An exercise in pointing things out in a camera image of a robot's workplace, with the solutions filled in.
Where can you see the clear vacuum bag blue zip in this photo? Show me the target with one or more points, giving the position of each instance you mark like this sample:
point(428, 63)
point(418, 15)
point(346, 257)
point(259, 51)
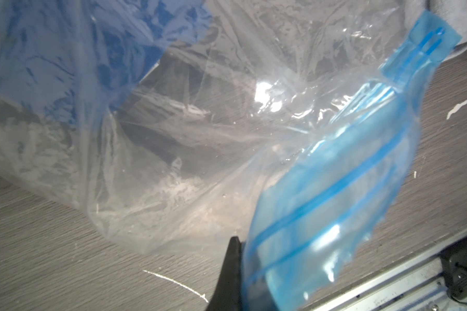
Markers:
point(291, 123)

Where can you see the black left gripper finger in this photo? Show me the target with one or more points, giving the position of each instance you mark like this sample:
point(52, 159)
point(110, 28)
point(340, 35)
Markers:
point(227, 294)

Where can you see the grey towel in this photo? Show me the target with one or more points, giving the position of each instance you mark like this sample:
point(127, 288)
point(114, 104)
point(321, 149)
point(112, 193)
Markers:
point(454, 12)

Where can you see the blue towel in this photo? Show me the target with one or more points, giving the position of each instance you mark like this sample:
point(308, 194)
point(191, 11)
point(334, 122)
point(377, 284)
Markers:
point(73, 61)

